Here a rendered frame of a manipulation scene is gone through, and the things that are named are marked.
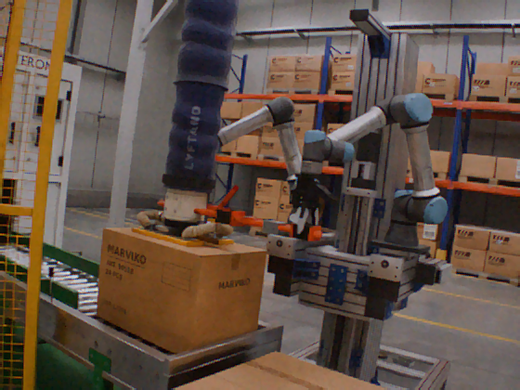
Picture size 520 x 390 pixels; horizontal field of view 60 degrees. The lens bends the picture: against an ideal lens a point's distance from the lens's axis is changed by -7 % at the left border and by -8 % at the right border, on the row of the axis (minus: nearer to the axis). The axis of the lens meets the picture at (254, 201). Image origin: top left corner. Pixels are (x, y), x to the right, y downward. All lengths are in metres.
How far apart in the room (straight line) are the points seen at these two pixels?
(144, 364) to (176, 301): 0.26
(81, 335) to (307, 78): 8.52
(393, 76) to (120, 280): 1.56
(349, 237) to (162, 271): 0.92
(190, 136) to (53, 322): 1.01
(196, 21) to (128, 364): 1.37
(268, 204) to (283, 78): 2.64
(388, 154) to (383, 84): 0.34
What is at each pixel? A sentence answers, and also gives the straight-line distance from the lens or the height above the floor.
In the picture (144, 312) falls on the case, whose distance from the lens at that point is 1.99.
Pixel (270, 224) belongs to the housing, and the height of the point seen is 1.08.
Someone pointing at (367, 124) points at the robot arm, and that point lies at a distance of 1.97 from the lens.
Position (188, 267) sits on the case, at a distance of 1.78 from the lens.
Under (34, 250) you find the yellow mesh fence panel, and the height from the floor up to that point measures 0.83.
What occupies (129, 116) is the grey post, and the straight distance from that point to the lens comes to 4.98.
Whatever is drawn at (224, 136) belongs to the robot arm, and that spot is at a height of 1.42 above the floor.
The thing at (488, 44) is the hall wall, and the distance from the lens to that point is 10.59.
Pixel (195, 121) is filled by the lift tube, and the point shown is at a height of 1.44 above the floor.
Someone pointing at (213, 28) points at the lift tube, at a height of 1.83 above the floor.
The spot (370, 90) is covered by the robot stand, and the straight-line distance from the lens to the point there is 2.43.
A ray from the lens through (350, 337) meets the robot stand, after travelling 2.39.
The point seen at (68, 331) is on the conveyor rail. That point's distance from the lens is 2.16.
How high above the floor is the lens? 1.25
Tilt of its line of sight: 3 degrees down
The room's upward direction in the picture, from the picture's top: 7 degrees clockwise
